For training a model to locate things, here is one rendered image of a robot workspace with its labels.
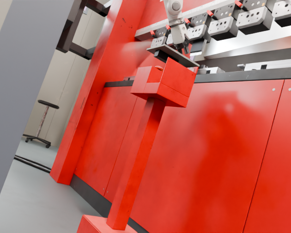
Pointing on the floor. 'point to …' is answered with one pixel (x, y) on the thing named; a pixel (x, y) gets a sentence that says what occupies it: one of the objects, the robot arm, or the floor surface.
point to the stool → (42, 123)
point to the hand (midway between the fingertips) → (183, 51)
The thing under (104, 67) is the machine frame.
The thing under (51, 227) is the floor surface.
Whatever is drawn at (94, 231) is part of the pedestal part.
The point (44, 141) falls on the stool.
